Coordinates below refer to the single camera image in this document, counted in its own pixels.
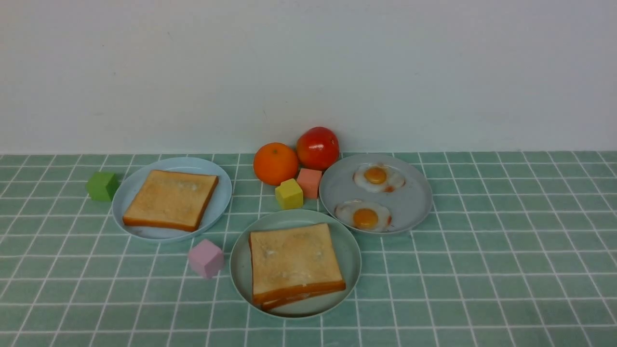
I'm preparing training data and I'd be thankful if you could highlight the toast slice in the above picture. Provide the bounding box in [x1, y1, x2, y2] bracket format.
[260, 290, 339, 312]
[122, 170, 219, 232]
[249, 223, 347, 307]

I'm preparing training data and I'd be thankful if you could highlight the salmon orange foam cube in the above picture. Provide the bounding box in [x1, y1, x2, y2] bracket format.
[296, 168, 322, 200]

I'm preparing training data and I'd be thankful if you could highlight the red tomato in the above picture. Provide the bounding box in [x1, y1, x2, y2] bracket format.
[295, 127, 340, 171]

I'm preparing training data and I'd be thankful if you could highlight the yellow foam cube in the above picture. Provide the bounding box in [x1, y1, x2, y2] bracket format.
[275, 178, 304, 210]

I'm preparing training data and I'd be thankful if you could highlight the orange fruit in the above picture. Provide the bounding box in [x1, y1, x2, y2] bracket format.
[253, 142, 299, 186]

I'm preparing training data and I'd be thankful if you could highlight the back fried egg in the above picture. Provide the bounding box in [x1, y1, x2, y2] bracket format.
[352, 164, 407, 193]

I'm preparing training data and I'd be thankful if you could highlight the fried egg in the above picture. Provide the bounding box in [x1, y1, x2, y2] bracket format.
[335, 199, 392, 233]
[352, 164, 407, 193]

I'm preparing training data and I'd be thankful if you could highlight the front fried egg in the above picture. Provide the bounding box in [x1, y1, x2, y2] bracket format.
[335, 199, 392, 233]

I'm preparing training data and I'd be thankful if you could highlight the mint green empty plate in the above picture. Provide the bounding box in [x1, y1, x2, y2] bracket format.
[229, 210, 362, 320]

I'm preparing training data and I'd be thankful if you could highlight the grey egg plate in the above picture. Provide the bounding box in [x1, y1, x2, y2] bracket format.
[319, 153, 433, 236]

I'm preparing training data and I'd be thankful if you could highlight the pink foam cube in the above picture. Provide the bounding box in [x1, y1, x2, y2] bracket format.
[188, 239, 225, 279]

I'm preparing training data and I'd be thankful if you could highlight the light blue bread plate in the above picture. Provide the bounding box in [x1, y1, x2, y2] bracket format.
[111, 157, 233, 242]

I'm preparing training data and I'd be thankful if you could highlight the green foam cube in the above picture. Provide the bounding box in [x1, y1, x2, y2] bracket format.
[86, 172, 120, 201]

